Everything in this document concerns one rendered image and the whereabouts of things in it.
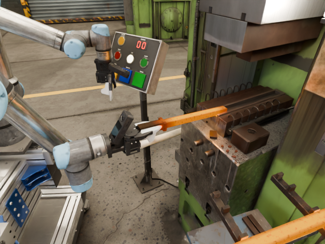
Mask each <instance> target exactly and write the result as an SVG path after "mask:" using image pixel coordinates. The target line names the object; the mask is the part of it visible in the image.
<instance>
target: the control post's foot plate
mask: <svg viewBox="0 0 325 244"><path fill-rule="evenodd" d="M151 175H152V178H159V176H158V175H157V173H156V172H155V170H154V169H153V168H152V167H151ZM152 178H150V177H149V175H148V182H147V179H146V174H145V172H142V173H140V174H137V175H134V176H133V180H134V182H135V183H136V186H137V187H138V188H139V190H140V192H141V193H142V194H143V193H146V192H148V191H152V190H154V189H155V188H158V187H160V186H162V185H164V183H163V181H161V180H159V179H152Z"/></svg>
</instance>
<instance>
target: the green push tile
mask: <svg viewBox="0 0 325 244"><path fill-rule="evenodd" d="M146 76H147V75H145V74H142V73H139V72H135V74H134V77H133V82H132V85H133V86H136V87H139V88H143V85H144V82H145V79H146Z"/></svg>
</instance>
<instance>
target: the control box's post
mask: <svg viewBox="0 0 325 244"><path fill-rule="evenodd" d="M139 94H140V106H141V120H142V121H145V122H148V110H147V94H146V93H144V92H141V91H139ZM143 149H144V160H145V161H149V146H147V147H144V148H143ZM144 163H145V162H144ZM145 174H146V179H147V182H148V175H149V177H150V162H147V163H145Z"/></svg>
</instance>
